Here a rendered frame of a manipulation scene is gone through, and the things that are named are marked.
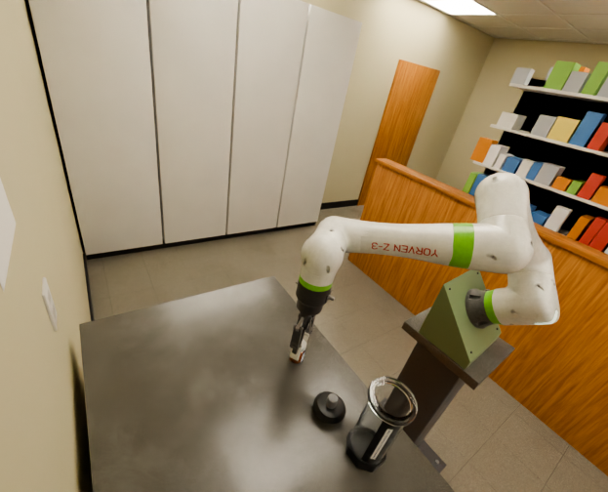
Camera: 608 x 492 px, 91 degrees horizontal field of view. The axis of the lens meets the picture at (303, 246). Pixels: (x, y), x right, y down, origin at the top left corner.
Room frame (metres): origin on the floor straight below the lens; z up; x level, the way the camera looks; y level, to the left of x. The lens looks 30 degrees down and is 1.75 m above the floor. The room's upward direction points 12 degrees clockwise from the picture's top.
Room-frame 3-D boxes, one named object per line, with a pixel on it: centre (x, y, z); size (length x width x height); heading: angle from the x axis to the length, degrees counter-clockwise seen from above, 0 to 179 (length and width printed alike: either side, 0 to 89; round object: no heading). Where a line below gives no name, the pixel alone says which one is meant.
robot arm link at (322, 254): (0.67, -0.05, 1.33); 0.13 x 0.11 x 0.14; 167
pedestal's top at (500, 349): (0.94, -0.69, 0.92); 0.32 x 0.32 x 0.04; 42
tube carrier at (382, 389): (0.42, -0.26, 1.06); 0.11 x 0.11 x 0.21
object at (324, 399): (0.51, -0.16, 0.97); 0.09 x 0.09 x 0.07
